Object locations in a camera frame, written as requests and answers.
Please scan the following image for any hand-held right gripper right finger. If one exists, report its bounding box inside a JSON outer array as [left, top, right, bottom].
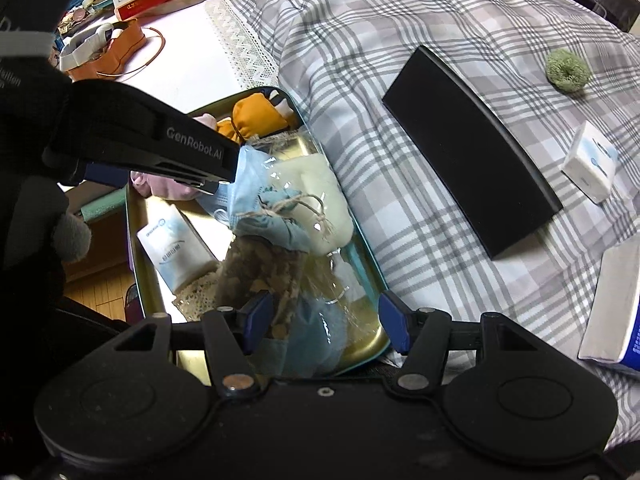
[[377, 290, 550, 397]]

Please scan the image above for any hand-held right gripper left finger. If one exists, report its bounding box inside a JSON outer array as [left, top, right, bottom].
[[112, 291, 277, 401]]

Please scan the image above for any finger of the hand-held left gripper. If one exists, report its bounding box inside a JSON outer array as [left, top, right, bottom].
[[82, 160, 223, 197]]

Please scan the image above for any blue face mask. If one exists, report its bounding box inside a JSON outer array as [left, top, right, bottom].
[[195, 145, 301, 233]]

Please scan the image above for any blue burlap sachet bag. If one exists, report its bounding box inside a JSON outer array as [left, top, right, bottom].
[[215, 187, 351, 377]]

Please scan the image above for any teal-rimmed metal tin tray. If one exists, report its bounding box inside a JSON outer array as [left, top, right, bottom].
[[124, 86, 392, 378]]

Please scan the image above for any white puff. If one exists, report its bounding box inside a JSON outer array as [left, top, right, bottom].
[[270, 152, 354, 257]]

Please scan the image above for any pink cloth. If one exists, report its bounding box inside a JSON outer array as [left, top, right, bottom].
[[131, 112, 221, 202]]

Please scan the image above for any beige lace cloth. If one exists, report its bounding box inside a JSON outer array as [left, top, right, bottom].
[[172, 265, 227, 323]]

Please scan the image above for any white tissue packet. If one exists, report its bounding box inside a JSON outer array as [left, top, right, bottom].
[[136, 206, 218, 293]]

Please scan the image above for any brown leather tray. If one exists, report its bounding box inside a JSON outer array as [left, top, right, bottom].
[[60, 17, 166, 82]]

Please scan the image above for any white elastic band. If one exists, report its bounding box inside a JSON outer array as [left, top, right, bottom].
[[59, 22, 126, 71]]

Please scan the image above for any orange fabric pouch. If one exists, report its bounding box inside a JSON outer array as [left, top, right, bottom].
[[216, 91, 298, 142]]

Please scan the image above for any teal foam strip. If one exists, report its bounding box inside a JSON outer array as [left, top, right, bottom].
[[67, 192, 132, 224]]

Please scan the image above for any grey fuzzy ball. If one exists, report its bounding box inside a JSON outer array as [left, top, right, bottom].
[[50, 212, 93, 262]]

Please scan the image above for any white lace-trimmed cloth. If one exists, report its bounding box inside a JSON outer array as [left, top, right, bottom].
[[202, 0, 281, 96]]

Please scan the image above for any black rectangular box lid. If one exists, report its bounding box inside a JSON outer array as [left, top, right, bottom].
[[382, 45, 564, 261]]

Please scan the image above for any white and blue box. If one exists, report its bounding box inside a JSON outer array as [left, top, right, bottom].
[[577, 240, 640, 376]]

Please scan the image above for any grey plaid blanket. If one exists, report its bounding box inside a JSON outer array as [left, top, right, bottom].
[[227, 0, 640, 461]]

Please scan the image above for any small white box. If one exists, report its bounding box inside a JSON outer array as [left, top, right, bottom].
[[561, 121, 618, 204]]

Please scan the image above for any green scrunchie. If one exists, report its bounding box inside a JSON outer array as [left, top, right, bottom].
[[545, 50, 591, 92]]

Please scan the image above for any dark metal container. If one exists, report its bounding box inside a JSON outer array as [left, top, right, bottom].
[[594, 0, 640, 32]]

